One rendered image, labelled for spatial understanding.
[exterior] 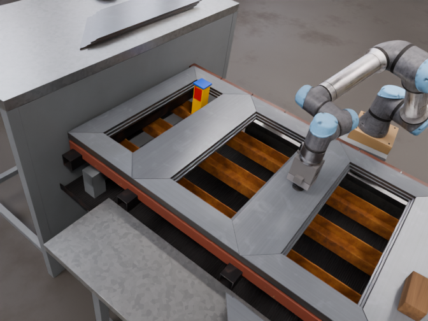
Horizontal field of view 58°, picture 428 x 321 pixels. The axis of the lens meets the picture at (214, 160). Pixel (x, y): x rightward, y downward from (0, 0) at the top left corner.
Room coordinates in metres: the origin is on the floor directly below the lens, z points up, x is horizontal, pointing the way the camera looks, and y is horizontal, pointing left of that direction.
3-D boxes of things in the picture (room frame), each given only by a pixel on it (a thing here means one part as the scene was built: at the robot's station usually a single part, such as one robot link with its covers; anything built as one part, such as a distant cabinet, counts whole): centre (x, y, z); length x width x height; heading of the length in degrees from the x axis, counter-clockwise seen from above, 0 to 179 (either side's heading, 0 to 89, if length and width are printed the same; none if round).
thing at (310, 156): (0.98, -0.31, 1.02); 0.08 x 0.08 x 0.05
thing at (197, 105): (1.48, 0.11, 0.78); 0.05 x 0.05 x 0.19; 60
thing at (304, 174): (0.97, -0.30, 0.94); 0.10 x 0.09 x 0.16; 150
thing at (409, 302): (0.62, -0.63, 0.87); 0.12 x 0.06 x 0.05; 155
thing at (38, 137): (1.48, 0.36, 0.51); 1.30 x 0.04 x 1.01; 150
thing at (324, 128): (0.98, -0.31, 1.10); 0.09 x 0.08 x 0.11; 134
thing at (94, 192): (1.04, 0.46, 0.34); 0.06 x 0.06 x 0.68; 60
